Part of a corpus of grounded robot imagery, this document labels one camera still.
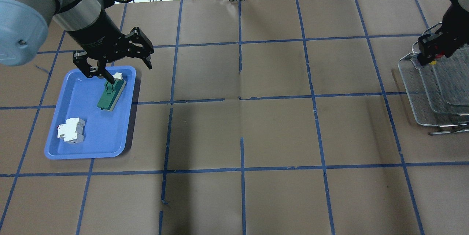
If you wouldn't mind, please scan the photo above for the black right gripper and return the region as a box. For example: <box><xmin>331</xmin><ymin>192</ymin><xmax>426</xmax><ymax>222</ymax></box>
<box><xmin>418</xmin><ymin>27</ymin><xmax>469</xmax><ymax>60</ymax></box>

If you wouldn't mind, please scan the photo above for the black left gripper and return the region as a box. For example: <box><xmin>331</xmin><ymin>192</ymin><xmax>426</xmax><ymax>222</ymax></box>
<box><xmin>73</xmin><ymin>27</ymin><xmax>154</xmax><ymax>84</ymax></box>

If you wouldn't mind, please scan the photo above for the red emergency stop button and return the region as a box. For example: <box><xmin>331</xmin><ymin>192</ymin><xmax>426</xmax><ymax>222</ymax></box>
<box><xmin>415</xmin><ymin>53</ymin><xmax>436</xmax><ymax>69</ymax></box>

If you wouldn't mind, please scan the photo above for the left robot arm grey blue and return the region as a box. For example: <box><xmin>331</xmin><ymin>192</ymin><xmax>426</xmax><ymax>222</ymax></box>
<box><xmin>0</xmin><ymin>0</ymin><xmax>154</xmax><ymax>83</ymax></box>

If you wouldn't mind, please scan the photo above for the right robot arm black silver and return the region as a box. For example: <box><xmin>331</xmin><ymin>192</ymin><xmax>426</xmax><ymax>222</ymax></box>
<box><xmin>417</xmin><ymin>0</ymin><xmax>469</xmax><ymax>68</ymax></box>

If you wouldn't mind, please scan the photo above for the green terminal block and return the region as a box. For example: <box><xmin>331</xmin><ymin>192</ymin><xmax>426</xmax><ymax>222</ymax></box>
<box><xmin>97</xmin><ymin>72</ymin><xmax>127</xmax><ymax>112</ymax></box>

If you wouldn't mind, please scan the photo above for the blue plastic tray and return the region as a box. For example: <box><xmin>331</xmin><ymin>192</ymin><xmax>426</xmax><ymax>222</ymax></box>
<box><xmin>44</xmin><ymin>66</ymin><xmax>136</xmax><ymax>160</ymax></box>

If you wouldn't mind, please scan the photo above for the white circuit breaker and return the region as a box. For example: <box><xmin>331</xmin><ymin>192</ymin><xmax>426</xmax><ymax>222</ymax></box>
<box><xmin>57</xmin><ymin>117</ymin><xmax>86</xmax><ymax>144</ymax></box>

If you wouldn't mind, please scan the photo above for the wire mesh shelf rack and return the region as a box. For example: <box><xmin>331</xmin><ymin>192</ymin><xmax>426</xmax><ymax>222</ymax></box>
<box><xmin>398</xmin><ymin>41</ymin><xmax>468</xmax><ymax>135</ymax></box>

